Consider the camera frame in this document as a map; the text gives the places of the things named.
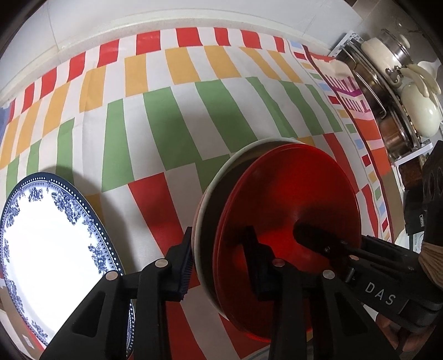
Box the colourful striped cloth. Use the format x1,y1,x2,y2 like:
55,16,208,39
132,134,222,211
0,28,395,360

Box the red bowl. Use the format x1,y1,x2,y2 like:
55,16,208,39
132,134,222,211
212,145,360,344

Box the white bowl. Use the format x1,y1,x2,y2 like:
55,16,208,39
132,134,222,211
195,138,307,314

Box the cream kettle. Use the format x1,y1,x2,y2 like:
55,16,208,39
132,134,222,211
401,64,443,137

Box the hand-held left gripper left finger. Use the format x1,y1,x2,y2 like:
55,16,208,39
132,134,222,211
40,227,193,360

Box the brass pan with handles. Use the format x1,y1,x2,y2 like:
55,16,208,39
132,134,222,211
346,45,388,120

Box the white ladle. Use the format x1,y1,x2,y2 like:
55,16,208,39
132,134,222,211
417,60,442,75

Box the steel pot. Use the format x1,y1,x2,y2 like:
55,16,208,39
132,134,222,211
379,111,421,160

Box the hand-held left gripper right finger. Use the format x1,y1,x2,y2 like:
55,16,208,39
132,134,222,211
242,227,392,360

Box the white metal pot rack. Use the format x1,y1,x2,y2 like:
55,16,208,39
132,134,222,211
329,33,443,163

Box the person's right forearm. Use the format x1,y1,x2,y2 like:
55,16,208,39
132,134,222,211
418,240,443,286

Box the steel pot lid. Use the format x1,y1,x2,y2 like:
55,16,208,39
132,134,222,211
381,29,412,66

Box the black appliance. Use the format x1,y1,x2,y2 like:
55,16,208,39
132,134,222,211
403,140,443,236

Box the glass jar dark contents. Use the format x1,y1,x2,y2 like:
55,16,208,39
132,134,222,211
400,156,426,189

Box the cream pot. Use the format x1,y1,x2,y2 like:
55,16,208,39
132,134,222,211
360,36,404,75

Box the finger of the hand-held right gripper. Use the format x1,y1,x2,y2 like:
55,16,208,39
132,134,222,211
293,222,354,265

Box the person's right hand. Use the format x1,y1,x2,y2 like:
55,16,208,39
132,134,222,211
375,305,421,354

